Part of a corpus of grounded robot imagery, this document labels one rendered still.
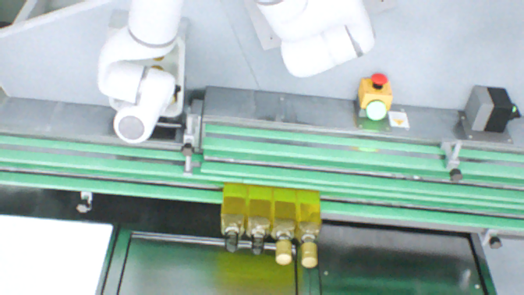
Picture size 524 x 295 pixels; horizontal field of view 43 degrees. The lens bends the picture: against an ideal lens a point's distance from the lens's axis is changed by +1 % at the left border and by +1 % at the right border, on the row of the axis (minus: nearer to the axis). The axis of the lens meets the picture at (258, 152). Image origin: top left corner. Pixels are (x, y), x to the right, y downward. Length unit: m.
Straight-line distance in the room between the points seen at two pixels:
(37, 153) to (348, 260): 0.80
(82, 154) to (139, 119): 0.37
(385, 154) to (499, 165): 0.27
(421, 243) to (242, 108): 0.60
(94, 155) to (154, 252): 0.27
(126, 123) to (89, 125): 0.40
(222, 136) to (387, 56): 0.44
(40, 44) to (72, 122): 0.20
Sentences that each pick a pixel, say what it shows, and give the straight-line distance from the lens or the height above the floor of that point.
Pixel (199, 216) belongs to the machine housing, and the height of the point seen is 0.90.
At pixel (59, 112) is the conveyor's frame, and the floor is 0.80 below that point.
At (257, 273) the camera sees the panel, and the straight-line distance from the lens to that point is 1.57.
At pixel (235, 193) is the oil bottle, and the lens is 1.52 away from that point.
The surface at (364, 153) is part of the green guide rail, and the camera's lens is 1.53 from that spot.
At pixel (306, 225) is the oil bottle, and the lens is 1.49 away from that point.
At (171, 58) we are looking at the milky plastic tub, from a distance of 1.59.
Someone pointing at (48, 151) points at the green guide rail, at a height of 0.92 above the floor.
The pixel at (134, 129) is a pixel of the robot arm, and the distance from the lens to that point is 1.27.
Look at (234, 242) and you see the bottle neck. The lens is 1.44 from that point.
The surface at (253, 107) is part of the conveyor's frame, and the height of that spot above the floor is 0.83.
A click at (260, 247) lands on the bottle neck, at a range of 1.45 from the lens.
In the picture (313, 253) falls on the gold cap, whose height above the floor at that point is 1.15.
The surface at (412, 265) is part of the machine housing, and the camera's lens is 1.73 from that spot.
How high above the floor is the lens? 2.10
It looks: 50 degrees down
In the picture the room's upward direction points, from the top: 178 degrees counter-clockwise
